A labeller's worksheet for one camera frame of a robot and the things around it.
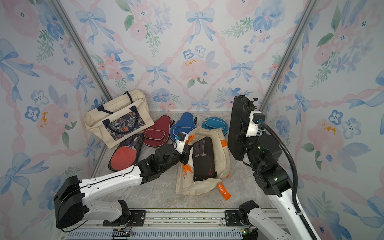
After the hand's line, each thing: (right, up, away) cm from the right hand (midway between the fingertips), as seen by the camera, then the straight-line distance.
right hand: (243, 110), depth 60 cm
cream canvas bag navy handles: (-69, -3, +35) cm, 77 cm away
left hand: (-20, -16, +13) cm, 29 cm away
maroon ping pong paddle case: (-45, -11, +44) cm, 64 cm away
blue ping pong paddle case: (-27, -4, +52) cm, 59 cm away
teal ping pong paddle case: (-4, -4, +49) cm, 49 cm away
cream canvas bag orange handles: (-24, -34, +10) cm, 43 cm away
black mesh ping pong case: (-14, -26, +30) cm, 42 cm away
